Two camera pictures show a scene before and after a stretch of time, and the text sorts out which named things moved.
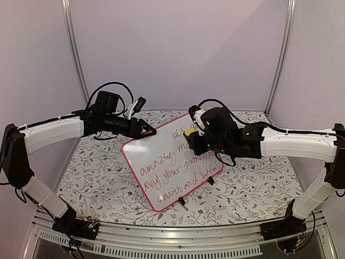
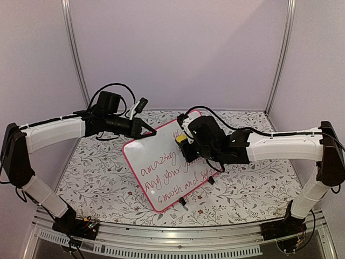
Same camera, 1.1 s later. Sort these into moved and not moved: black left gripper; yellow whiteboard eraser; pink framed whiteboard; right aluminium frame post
Moved: yellow whiteboard eraser
Not moved: right aluminium frame post; black left gripper; pink framed whiteboard
